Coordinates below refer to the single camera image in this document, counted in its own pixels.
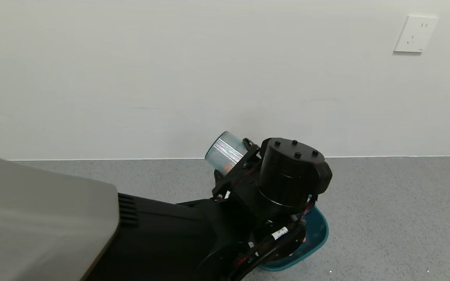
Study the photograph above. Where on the white wall socket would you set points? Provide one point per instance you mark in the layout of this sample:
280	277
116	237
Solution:
415	34

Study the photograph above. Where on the clear ribbed teal plastic cup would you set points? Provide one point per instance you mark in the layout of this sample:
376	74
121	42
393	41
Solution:
225	150

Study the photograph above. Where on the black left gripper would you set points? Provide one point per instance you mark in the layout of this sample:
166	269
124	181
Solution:
291	171

